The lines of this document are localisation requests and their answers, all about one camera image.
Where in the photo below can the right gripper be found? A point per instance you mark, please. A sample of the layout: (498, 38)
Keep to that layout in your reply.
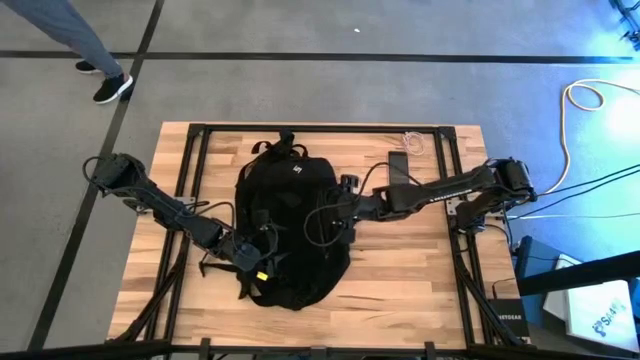
(352, 210)

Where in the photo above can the black tripod stand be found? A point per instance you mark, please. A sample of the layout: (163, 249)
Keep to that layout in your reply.
(627, 15)

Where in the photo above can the black network switch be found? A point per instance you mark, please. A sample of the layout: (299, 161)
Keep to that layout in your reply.
(510, 316)

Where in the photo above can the person's black shoe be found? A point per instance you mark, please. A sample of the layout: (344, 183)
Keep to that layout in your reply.
(86, 66)
(112, 89)

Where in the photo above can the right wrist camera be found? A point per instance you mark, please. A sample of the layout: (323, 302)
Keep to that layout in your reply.
(349, 181)

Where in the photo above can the plain white flat box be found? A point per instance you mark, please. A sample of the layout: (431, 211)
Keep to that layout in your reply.
(555, 285)

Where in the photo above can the black rig crossbar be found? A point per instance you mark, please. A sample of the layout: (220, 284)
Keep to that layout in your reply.
(100, 348)

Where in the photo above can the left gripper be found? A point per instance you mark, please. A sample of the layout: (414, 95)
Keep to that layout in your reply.
(246, 256)

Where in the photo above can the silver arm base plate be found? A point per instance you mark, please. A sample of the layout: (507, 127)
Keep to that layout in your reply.
(457, 206)

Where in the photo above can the black backpack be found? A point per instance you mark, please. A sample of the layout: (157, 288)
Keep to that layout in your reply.
(290, 225)

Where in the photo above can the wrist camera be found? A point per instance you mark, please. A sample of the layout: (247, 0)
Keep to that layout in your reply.
(261, 218)
(349, 181)

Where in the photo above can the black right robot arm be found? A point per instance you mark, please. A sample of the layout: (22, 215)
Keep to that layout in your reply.
(450, 187)

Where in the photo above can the white box blue print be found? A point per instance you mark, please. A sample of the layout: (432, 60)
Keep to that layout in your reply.
(600, 312)

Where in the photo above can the black diagonal beam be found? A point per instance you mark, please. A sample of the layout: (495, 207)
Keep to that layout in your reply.
(575, 274)

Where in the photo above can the black aluminium table frame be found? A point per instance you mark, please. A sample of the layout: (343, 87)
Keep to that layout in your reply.
(320, 128)

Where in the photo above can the person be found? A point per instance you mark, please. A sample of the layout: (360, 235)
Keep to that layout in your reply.
(60, 25)

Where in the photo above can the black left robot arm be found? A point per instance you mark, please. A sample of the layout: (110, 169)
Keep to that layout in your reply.
(160, 205)

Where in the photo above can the black rectangular phone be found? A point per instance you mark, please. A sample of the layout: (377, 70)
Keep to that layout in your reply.
(398, 167)

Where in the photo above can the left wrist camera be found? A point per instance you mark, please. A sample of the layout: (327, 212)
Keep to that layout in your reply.
(261, 218)

